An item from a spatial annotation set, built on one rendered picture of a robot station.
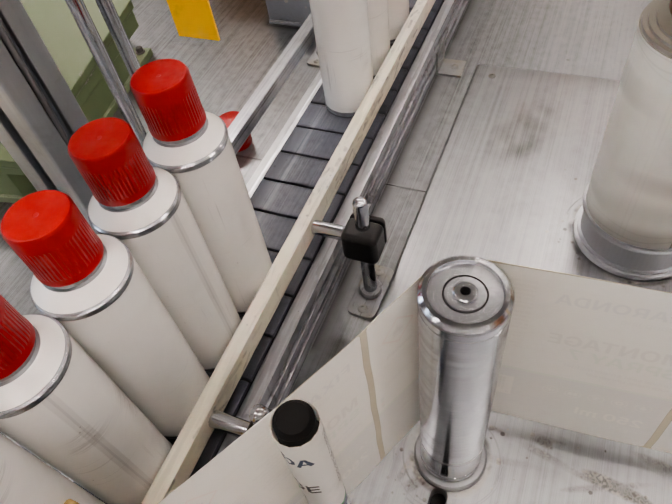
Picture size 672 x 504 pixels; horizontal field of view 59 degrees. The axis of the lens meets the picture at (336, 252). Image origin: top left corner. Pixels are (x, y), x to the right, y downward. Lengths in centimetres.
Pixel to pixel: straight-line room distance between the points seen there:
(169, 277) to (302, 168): 24
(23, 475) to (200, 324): 14
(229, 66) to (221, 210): 45
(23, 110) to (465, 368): 33
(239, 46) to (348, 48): 31
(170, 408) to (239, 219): 13
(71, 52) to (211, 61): 17
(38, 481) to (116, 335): 7
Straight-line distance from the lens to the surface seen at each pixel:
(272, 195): 55
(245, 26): 89
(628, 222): 45
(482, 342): 24
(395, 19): 70
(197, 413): 40
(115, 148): 31
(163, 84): 34
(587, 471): 42
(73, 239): 29
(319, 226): 47
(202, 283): 38
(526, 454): 41
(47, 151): 47
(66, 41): 81
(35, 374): 29
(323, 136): 60
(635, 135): 41
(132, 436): 36
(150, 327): 34
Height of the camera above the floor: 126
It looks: 51 degrees down
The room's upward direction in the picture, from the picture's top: 11 degrees counter-clockwise
